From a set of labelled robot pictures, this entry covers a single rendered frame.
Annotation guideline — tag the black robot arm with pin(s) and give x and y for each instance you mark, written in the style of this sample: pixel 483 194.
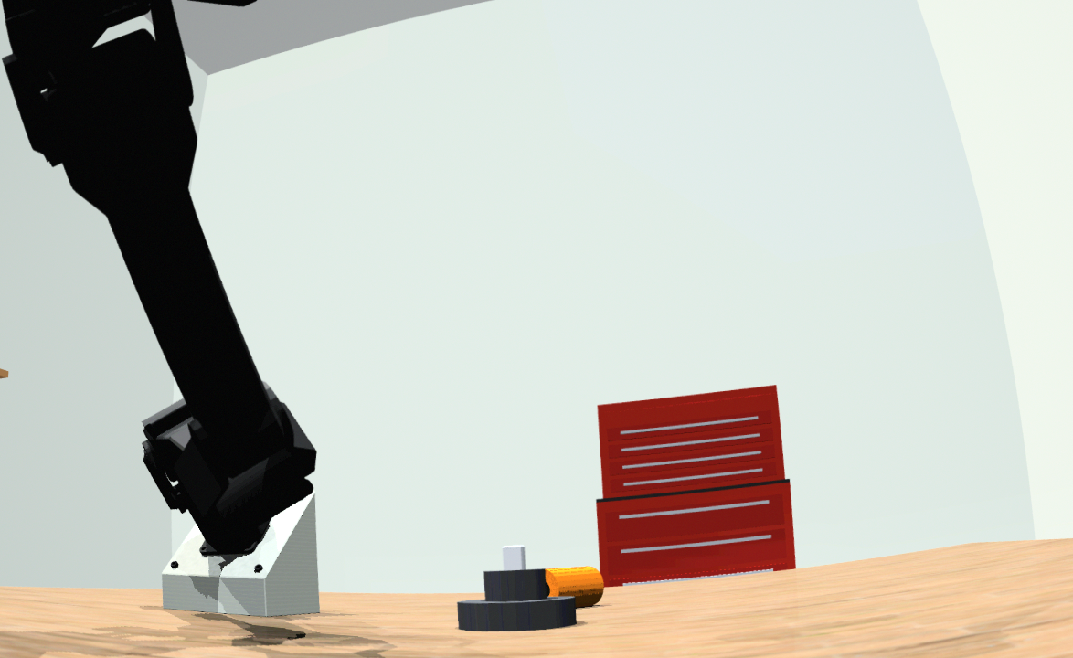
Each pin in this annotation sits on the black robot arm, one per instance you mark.
pixel 117 117

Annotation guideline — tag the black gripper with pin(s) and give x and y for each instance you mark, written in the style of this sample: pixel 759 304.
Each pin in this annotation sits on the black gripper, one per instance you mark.
pixel 227 2

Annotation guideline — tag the orange knob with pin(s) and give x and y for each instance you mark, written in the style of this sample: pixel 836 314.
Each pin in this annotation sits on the orange knob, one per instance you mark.
pixel 585 583

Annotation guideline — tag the grey round pedestal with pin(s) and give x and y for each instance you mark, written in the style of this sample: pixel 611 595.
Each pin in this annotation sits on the grey round pedestal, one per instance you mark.
pixel 515 599

